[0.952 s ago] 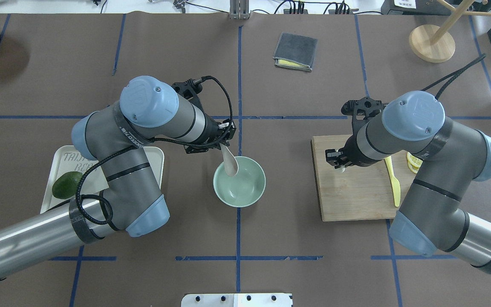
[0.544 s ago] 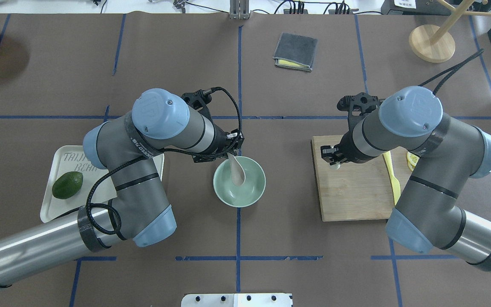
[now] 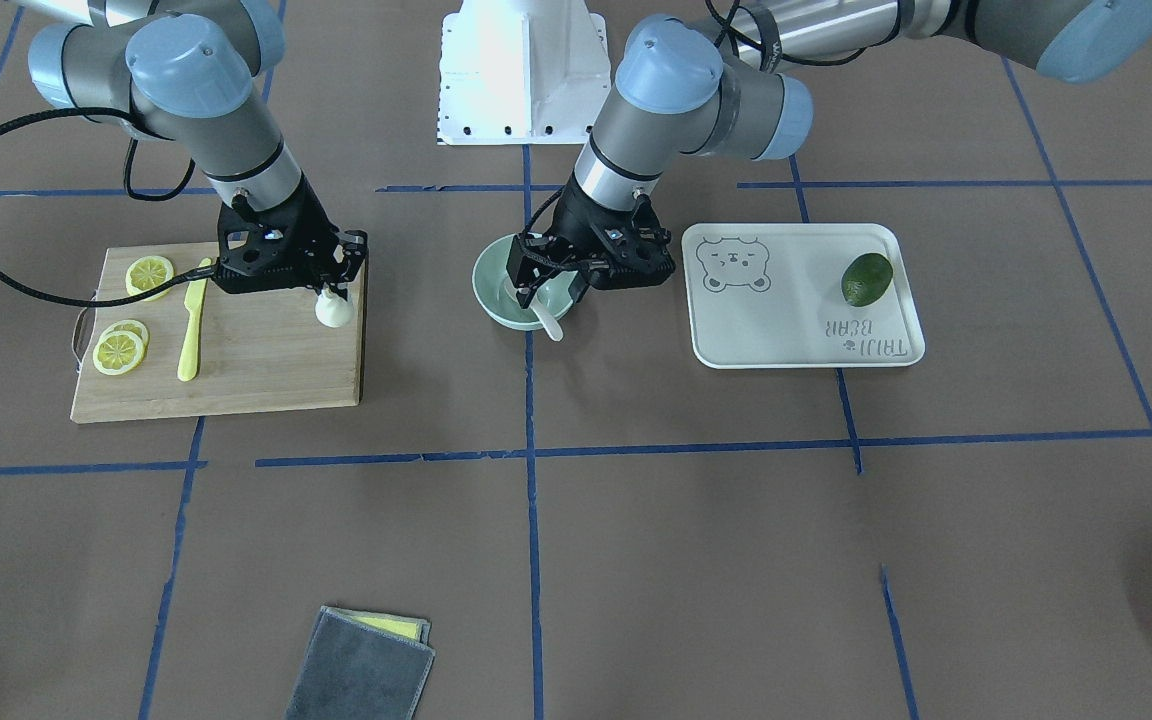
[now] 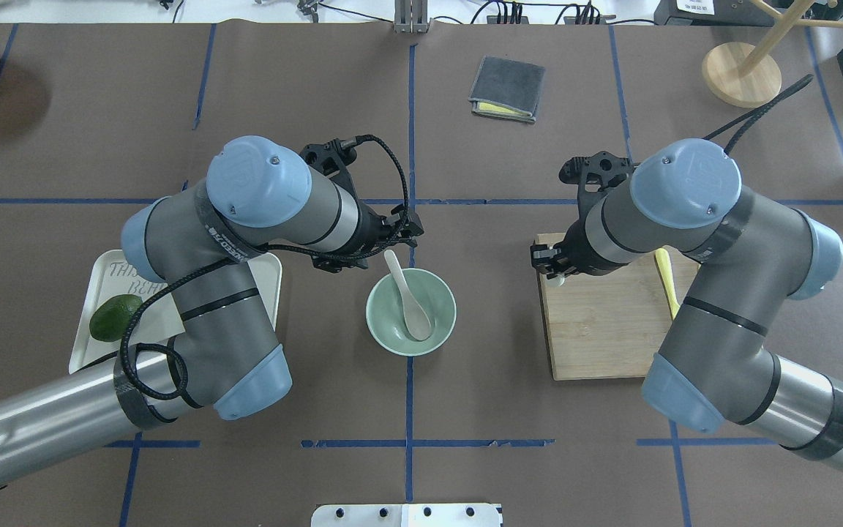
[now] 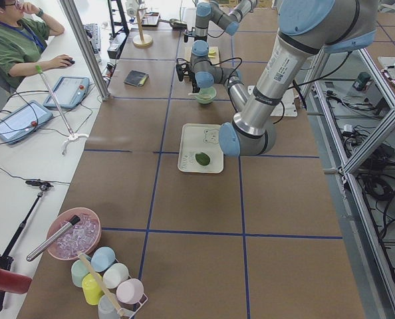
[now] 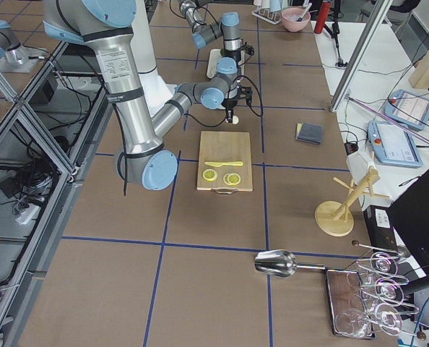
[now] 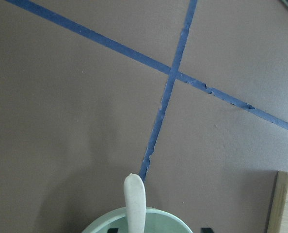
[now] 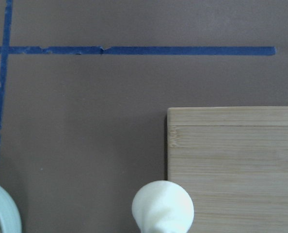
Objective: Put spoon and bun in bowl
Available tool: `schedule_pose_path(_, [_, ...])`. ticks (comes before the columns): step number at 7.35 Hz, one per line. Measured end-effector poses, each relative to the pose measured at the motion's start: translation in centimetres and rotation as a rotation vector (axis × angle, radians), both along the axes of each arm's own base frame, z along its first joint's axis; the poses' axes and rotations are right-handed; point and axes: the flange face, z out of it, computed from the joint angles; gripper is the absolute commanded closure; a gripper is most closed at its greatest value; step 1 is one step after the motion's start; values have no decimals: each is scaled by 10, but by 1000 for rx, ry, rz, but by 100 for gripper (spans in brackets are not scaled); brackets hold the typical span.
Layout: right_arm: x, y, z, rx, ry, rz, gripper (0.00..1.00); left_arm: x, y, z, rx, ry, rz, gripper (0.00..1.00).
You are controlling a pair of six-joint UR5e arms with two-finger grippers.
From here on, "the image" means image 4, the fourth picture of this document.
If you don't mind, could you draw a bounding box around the bamboo cutting board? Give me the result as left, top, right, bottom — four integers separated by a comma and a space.
539, 247, 699, 381

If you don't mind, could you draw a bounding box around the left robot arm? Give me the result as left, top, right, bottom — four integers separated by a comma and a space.
0, 135, 423, 490

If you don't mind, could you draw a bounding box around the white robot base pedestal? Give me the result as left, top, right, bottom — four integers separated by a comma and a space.
310, 501, 504, 526

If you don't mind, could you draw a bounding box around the grey folded cloth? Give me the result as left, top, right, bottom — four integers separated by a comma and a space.
468, 56, 546, 124

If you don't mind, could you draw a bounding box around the white bear print tray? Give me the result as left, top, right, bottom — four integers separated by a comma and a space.
69, 250, 283, 375

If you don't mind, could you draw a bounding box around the yellow plastic knife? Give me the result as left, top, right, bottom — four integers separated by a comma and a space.
653, 249, 681, 320

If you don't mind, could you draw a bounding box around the white ceramic spoon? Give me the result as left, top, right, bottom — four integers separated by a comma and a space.
383, 249, 432, 343

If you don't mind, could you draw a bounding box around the light green bowl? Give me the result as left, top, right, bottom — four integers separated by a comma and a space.
366, 268, 457, 357

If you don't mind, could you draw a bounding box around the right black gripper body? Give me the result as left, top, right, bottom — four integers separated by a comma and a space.
530, 220, 598, 277

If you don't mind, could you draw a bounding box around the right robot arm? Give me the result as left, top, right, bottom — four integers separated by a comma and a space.
530, 139, 843, 471

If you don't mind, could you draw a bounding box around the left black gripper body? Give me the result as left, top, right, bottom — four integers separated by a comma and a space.
312, 196, 392, 273

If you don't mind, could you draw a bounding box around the wooden mug tree stand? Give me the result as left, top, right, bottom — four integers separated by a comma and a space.
700, 1, 843, 109

